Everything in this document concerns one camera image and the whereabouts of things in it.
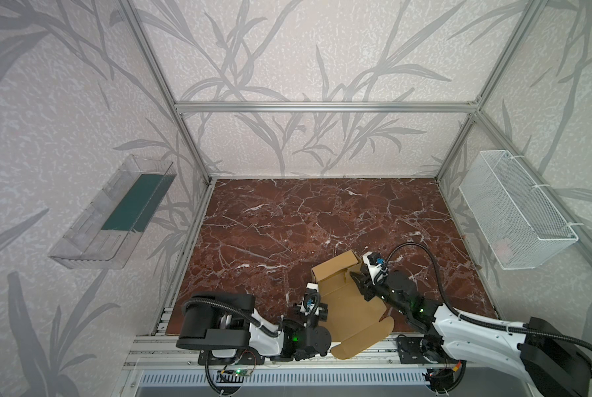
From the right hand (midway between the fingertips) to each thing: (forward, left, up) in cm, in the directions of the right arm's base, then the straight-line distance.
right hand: (355, 262), depth 82 cm
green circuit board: (-30, +34, -8) cm, 46 cm away
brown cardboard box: (-16, +1, -9) cm, 18 cm away
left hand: (-6, +11, 0) cm, 13 cm away
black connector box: (-31, -24, -14) cm, 42 cm away
